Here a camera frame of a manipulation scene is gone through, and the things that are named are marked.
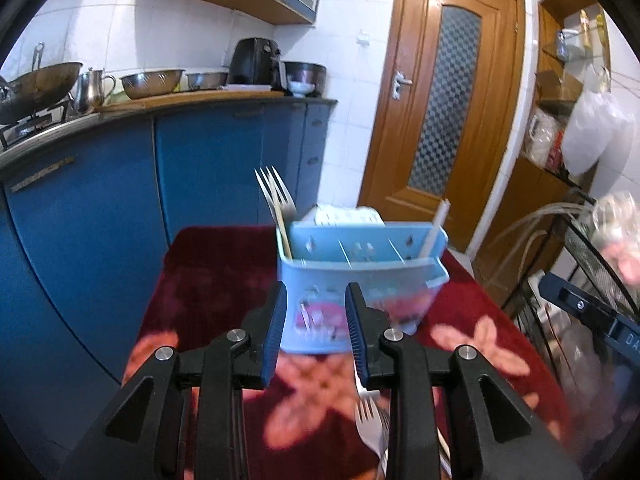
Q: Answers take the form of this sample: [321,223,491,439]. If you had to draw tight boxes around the red floral plush cloth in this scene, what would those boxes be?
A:
[125,226,574,479]

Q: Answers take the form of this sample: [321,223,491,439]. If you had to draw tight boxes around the small white bowl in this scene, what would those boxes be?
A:
[288,80,316,99]

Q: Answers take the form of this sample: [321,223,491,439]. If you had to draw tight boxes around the steel pitcher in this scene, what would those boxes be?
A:
[70,68,116,115]

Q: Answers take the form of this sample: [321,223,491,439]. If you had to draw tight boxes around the wooden door with glass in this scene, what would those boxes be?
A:
[359,0,525,252]

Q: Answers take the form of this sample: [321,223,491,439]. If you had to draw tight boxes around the steel fork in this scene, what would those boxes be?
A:
[354,368,369,399]
[254,166,297,226]
[356,398,388,470]

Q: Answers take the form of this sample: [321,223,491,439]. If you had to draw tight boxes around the steel mixing bowl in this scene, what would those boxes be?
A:
[120,70,183,100]

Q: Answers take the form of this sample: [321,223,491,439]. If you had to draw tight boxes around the white plastic bag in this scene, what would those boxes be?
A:
[561,64,629,177]

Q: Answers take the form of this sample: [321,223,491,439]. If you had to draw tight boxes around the black air fryer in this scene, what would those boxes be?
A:
[227,37,286,91]

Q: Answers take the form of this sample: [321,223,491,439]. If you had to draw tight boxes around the blue base cabinets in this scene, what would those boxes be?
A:
[1,98,333,477]

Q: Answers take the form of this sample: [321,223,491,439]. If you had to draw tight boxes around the light blue utensil holder box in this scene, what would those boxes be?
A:
[276,221,449,354]

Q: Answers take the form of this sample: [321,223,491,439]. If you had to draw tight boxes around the black wire rack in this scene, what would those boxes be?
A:
[486,188,639,420]

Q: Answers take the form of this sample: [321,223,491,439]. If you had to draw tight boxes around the black wok with handle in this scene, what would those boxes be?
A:
[0,42,82,125]

